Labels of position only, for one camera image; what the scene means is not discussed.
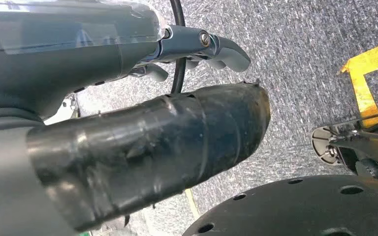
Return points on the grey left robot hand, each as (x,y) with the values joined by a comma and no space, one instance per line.
(62,49)

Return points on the yellow floor tape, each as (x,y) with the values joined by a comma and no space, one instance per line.
(363,88)

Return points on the white metal frame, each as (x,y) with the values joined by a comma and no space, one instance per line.
(63,109)

